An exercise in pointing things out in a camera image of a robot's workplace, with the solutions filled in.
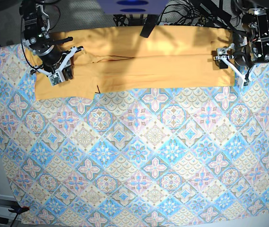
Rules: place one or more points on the patterned blue tile tablecloth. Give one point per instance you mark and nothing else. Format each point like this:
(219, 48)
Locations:
(144, 157)

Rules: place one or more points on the purple base camera mount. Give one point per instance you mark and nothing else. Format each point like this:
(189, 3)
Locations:
(114, 7)

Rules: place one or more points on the white power strip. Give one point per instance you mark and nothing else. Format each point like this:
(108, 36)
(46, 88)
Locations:
(165, 23)

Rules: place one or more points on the yellow T-shirt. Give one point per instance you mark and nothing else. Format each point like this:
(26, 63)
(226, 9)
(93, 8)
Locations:
(117, 59)

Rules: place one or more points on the black clamp at table edge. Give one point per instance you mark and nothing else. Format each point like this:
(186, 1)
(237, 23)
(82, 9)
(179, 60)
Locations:
(149, 25)

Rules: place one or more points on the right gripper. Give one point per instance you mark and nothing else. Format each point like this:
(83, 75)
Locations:
(56, 63)

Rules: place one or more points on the orange black clamp bottom left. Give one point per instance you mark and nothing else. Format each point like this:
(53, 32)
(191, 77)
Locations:
(18, 210)

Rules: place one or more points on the white aluminium rail box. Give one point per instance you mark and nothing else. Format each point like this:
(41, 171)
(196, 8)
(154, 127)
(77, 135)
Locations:
(5, 204)

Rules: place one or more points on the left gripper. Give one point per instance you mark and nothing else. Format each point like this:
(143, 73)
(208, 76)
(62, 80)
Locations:
(238, 61)

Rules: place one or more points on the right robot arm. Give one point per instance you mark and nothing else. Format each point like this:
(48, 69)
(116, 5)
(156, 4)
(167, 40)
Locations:
(35, 36)

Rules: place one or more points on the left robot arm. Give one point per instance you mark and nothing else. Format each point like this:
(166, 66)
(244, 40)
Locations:
(253, 41)

